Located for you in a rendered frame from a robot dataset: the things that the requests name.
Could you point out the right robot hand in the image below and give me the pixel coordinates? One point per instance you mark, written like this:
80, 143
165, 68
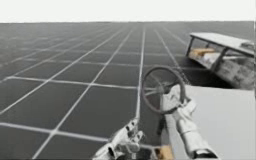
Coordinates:
174, 97

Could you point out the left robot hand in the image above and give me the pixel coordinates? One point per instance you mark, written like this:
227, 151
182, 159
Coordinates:
127, 139

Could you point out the dark steering wheel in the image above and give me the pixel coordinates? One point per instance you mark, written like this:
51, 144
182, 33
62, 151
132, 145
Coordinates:
149, 101

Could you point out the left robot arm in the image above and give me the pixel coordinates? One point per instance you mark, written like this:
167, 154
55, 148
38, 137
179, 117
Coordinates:
106, 153

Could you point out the grey table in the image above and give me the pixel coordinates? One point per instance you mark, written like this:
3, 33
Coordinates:
222, 120

